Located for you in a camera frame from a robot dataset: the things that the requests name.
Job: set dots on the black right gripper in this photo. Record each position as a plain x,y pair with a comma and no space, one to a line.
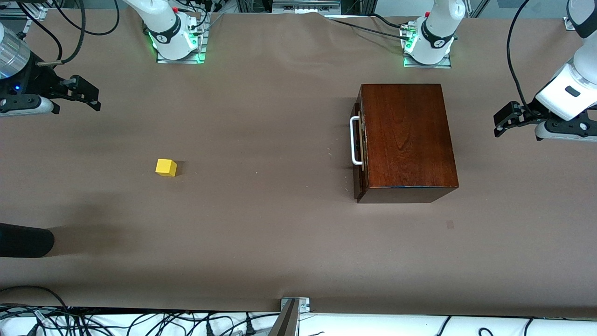
29,80

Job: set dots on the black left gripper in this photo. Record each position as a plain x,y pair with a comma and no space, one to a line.
527,113

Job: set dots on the yellow cube block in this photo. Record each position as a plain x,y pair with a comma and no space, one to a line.
165,168

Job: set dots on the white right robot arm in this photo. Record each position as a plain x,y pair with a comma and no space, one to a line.
163,23

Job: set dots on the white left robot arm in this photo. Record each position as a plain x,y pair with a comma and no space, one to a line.
438,18

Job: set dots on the dark brown wooden box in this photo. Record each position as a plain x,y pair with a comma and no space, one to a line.
410,140

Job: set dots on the black cylinder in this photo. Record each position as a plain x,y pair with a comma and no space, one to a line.
23,240

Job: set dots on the silver metal box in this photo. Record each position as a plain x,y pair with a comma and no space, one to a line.
298,5

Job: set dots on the white sheet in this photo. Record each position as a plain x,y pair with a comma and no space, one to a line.
396,326

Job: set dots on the silver corner bracket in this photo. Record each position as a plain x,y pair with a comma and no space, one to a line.
569,23
35,13

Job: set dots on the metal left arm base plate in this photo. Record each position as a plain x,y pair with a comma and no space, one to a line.
426,66

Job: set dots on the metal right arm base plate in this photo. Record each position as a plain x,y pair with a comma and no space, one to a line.
182,61

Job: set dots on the silver metal bracket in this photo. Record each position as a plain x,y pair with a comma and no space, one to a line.
303,305

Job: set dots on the dark metal post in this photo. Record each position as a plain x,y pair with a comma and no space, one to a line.
287,324

